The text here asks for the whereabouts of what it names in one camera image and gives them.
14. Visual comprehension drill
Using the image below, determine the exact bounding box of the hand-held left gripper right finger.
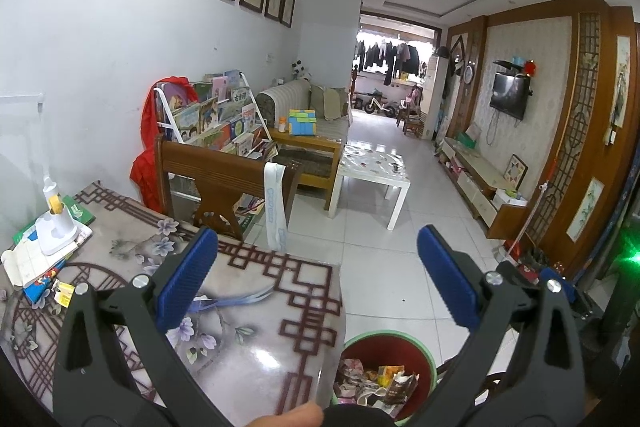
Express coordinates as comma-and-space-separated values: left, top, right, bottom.
416, 224, 586, 427

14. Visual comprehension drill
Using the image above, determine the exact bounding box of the framed puzzle picture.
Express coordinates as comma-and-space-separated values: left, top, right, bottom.
502, 154, 529, 192

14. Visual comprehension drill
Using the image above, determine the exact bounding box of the television cabinet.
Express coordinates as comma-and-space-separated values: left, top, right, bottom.
436, 137, 531, 240

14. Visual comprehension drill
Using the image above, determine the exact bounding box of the row of hanging clothes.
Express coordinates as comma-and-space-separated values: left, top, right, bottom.
356, 39, 423, 85

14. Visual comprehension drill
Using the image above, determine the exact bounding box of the small wooden chair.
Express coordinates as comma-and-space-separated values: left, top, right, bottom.
396, 87, 423, 138

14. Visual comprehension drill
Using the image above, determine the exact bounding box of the bamboo wall painting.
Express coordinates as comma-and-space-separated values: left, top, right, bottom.
566, 177, 606, 242

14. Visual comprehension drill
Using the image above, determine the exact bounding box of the balance bike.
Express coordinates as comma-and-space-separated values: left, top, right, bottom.
364, 92, 398, 116

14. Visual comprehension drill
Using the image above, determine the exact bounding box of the white coffee table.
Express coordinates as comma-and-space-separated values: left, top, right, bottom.
327, 144, 412, 232

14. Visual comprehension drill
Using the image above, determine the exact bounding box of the grey covered sofa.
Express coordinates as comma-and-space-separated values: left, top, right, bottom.
256, 79, 353, 138

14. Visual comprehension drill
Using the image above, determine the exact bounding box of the blue picture book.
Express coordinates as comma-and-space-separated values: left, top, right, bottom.
22, 257, 71, 303

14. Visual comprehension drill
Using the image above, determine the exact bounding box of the wooden coffee table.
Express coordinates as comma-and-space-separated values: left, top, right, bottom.
270, 129, 343, 211

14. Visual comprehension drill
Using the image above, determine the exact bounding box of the green book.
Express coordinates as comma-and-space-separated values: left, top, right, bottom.
12, 192, 96, 243

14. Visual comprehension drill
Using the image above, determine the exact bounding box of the green trash bin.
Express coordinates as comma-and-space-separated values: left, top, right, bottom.
341, 331, 438, 425

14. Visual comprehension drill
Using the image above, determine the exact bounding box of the wall television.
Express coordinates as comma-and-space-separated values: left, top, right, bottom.
489, 72, 531, 120

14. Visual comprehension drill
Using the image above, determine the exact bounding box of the red cloth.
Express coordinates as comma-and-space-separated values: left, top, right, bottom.
130, 82, 173, 212

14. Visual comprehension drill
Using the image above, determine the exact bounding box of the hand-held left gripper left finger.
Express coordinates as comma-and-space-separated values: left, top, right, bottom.
52, 227, 241, 427

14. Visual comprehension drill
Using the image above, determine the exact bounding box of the person's left hand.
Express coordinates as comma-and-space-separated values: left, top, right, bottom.
248, 403, 325, 427

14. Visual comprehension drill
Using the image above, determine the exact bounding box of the row of picture books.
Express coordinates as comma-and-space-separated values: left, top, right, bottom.
157, 69, 278, 158

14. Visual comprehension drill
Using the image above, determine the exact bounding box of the brown packet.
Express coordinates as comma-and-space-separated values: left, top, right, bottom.
384, 373, 420, 410

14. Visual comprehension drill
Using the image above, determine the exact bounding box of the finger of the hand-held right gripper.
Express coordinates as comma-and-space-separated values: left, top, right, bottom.
496, 260, 543, 290
539, 267, 593, 323

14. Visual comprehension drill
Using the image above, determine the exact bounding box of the white printed cloth strip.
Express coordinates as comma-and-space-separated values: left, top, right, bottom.
262, 162, 291, 252

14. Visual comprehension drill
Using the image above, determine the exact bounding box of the white desk lamp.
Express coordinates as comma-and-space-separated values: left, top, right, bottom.
0, 94, 81, 256

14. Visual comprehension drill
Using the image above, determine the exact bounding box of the colourful toy block box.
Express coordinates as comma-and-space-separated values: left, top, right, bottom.
289, 108, 318, 136

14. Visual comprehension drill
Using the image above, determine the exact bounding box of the white book rack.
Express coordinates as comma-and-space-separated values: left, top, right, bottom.
152, 69, 281, 208

